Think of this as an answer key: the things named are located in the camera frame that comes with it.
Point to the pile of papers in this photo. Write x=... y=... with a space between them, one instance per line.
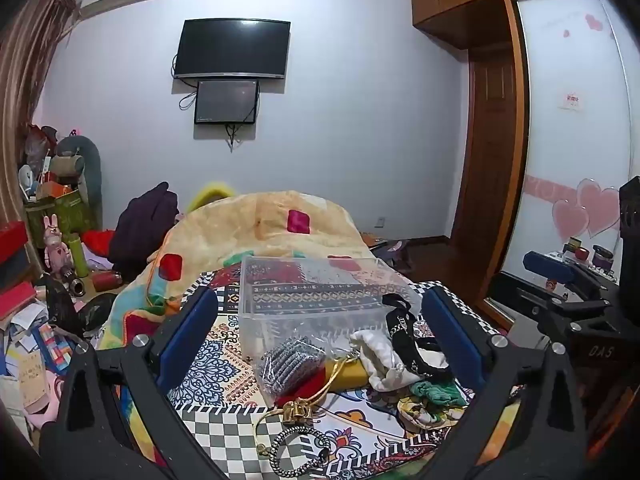
x=30 y=355

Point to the green cardboard box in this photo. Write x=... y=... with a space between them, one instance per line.
x=65 y=215

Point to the striped brown curtain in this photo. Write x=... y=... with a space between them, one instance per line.
x=30 y=70

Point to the black plastic bag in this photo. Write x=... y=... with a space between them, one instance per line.
x=62 y=305

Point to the patterned bed sheet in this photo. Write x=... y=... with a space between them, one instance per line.
x=225 y=360

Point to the red cloth piece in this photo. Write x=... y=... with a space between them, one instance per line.
x=307 y=387

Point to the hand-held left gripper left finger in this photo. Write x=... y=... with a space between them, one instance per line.
x=189 y=327

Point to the yellow plush item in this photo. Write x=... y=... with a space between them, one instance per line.
x=210 y=195

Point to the clear plastic storage box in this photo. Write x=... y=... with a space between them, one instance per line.
x=300 y=310

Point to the paper note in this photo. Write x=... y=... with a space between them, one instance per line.
x=570 y=100

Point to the purple jar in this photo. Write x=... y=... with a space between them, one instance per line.
x=604 y=258

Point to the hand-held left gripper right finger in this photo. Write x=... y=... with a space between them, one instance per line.
x=452 y=330

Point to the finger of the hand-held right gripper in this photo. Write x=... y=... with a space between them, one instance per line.
x=547 y=265
x=550 y=312

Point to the red cup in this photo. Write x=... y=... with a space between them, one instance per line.
x=105 y=281

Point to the yellow cloth piece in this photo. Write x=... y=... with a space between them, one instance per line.
x=350 y=372

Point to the wall socket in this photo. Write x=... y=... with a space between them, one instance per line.
x=381 y=222

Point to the large wall television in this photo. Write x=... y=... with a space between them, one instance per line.
x=232 y=47

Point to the dark purple clothing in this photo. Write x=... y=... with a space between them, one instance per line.
x=142 y=225

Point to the wooden door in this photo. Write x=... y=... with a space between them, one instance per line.
x=487 y=150

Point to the stack of red boxes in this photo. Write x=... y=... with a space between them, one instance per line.
x=11 y=260

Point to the pink bunny toy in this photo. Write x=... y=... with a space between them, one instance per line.
x=55 y=252

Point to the small wall monitor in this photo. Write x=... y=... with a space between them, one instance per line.
x=226 y=101

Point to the floral scrunchie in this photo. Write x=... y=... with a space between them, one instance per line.
x=425 y=415

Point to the red garment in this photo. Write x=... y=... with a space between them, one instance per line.
x=100 y=241

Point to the grey plush pillow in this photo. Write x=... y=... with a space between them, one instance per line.
x=85 y=170

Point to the green scrunchie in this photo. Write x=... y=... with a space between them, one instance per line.
x=437 y=392

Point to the wooden wardrobe with sliding door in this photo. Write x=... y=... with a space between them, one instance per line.
x=565 y=160

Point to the green bottle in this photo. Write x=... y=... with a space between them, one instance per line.
x=79 y=257

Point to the yellow plush blanket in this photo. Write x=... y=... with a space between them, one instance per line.
x=240 y=230

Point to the white cloth pouch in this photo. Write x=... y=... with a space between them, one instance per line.
x=375 y=360

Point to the red lidded jar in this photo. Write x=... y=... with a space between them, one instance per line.
x=576 y=250

